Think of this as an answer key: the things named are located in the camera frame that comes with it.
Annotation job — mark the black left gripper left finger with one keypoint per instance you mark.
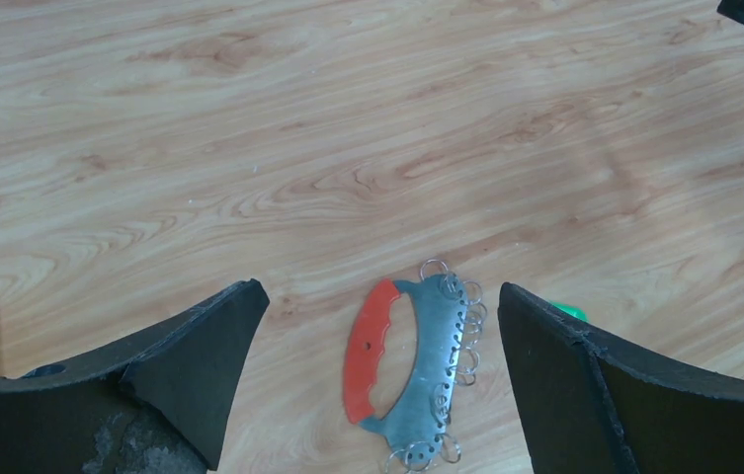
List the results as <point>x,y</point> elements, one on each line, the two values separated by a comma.
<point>155,401</point>

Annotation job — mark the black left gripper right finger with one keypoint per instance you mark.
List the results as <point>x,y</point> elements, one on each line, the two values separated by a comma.
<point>592,402</point>

